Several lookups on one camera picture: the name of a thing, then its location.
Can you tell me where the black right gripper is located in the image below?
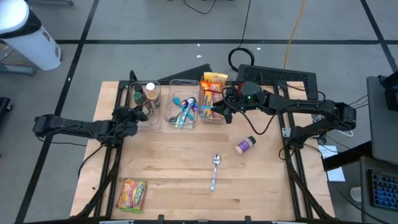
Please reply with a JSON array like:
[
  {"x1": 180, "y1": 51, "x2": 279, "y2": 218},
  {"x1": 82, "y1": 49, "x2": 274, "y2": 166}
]
[{"x1": 211, "y1": 86, "x2": 247, "y2": 124}]

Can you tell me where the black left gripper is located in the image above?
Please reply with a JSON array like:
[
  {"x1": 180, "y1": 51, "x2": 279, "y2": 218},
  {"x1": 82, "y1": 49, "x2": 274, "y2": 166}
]
[{"x1": 113, "y1": 106, "x2": 150, "y2": 138}]

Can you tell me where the red ramen packet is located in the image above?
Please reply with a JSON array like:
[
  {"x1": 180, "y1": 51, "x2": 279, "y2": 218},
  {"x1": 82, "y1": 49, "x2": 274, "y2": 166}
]
[{"x1": 203, "y1": 90, "x2": 224, "y2": 108}]

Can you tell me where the green spice jar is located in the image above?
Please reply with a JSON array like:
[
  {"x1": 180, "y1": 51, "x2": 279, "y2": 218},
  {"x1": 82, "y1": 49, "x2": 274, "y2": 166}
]
[{"x1": 133, "y1": 91, "x2": 147, "y2": 107}]

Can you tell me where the purple spoon teal handle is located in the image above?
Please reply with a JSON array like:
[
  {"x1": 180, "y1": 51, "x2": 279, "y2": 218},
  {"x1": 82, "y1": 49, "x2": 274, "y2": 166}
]
[
  {"x1": 175, "y1": 100, "x2": 189, "y2": 127},
  {"x1": 186, "y1": 105, "x2": 199, "y2": 125}
]

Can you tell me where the dark metal spoon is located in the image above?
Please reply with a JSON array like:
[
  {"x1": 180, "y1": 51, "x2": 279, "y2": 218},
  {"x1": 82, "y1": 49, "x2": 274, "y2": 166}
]
[{"x1": 168, "y1": 107, "x2": 187, "y2": 123}]

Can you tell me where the teal plastic spoon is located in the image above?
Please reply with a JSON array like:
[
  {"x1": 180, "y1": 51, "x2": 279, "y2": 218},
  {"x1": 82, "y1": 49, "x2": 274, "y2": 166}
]
[{"x1": 173, "y1": 96, "x2": 195, "y2": 121}]

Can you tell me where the white purple lidded cup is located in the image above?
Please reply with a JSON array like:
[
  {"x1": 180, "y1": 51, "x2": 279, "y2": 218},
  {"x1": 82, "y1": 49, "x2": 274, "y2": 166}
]
[{"x1": 233, "y1": 135, "x2": 257, "y2": 156}]

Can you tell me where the clear plastic container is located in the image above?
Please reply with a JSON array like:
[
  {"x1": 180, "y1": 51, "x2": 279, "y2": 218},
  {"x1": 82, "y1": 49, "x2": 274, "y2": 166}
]
[
  {"x1": 198, "y1": 76, "x2": 233, "y2": 125},
  {"x1": 162, "y1": 78, "x2": 201, "y2": 130},
  {"x1": 126, "y1": 80, "x2": 163, "y2": 130}
]

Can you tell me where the black flat panel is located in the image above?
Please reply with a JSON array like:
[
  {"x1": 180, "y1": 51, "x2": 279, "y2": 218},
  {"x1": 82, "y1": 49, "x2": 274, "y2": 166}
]
[{"x1": 160, "y1": 63, "x2": 215, "y2": 82}]

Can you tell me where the orange green ramen packet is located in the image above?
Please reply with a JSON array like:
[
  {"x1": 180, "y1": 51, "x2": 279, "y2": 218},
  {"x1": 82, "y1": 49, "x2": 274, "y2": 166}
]
[{"x1": 115, "y1": 177, "x2": 148, "y2": 214}]

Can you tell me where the black desk beam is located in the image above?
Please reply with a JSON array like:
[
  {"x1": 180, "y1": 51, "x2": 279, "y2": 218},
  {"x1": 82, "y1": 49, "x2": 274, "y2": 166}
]
[{"x1": 322, "y1": 141, "x2": 374, "y2": 172}]

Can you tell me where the white trash can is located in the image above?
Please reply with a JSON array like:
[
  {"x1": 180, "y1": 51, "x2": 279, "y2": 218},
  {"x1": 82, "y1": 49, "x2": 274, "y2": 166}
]
[{"x1": 0, "y1": 0, "x2": 62, "y2": 72}]

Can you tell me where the white paper sheet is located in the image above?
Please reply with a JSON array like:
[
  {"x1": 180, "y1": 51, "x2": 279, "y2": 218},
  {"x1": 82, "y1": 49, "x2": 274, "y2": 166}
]
[{"x1": 317, "y1": 144, "x2": 346, "y2": 183}]

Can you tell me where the grey metal base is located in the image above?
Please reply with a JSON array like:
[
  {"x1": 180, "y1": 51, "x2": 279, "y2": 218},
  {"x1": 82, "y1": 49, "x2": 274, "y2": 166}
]
[{"x1": 0, "y1": 62, "x2": 35, "y2": 77}]

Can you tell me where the black floor object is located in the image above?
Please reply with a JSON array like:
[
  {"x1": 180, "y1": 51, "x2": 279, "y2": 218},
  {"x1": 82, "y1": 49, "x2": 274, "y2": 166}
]
[{"x1": 0, "y1": 97, "x2": 13, "y2": 116}]

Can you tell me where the white computer mouse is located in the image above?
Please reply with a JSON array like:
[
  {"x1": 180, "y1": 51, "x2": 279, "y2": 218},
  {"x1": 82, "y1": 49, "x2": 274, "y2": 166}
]
[{"x1": 349, "y1": 186, "x2": 363, "y2": 203}]

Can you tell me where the grey rounded panel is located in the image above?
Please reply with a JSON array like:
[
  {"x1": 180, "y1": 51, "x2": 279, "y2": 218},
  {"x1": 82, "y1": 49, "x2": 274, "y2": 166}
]
[{"x1": 366, "y1": 75, "x2": 398, "y2": 166}]

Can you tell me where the black bag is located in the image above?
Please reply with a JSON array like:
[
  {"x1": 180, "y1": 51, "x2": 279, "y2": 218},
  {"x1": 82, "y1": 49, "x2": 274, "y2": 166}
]
[{"x1": 377, "y1": 70, "x2": 398, "y2": 112}]

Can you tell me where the backlit keyboard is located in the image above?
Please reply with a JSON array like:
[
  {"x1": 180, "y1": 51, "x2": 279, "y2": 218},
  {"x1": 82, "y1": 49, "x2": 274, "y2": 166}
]
[{"x1": 368, "y1": 169, "x2": 398, "y2": 213}]

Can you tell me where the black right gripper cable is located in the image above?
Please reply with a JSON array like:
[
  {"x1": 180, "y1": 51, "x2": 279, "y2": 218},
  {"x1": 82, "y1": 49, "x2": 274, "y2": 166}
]
[{"x1": 222, "y1": 86, "x2": 312, "y2": 136}]

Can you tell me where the black table frame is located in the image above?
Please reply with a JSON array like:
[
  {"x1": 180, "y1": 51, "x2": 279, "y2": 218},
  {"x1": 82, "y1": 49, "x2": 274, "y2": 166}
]
[{"x1": 73, "y1": 70, "x2": 336, "y2": 224}]

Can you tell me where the black hanging cable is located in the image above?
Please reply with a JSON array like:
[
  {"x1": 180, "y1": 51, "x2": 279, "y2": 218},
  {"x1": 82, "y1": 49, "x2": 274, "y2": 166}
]
[{"x1": 228, "y1": 0, "x2": 256, "y2": 73}]

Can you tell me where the black left base cable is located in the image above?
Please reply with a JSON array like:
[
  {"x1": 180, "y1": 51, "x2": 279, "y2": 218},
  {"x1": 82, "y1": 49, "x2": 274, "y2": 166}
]
[{"x1": 77, "y1": 144, "x2": 105, "y2": 180}]

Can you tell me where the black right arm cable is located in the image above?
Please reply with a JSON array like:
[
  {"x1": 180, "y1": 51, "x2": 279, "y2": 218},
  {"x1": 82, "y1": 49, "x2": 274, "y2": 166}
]
[{"x1": 278, "y1": 80, "x2": 327, "y2": 105}]

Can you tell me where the black floor cable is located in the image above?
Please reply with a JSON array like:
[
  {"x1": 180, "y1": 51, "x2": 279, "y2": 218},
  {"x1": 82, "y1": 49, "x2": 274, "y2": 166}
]
[{"x1": 182, "y1": 0, "x2": 216, "y2": 15}]

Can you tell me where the yellow hanging cable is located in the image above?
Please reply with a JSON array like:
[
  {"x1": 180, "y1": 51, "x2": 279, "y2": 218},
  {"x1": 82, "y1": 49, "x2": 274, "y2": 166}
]
[{"x1": 283, "y1": 0, "x2": 308, "y2": 70}]

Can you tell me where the white cable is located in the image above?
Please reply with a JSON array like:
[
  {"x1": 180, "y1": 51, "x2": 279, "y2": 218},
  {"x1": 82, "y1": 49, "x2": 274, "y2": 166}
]
[{"x1": 334, "y1": 127, "x2": 354, "y2": 138}]

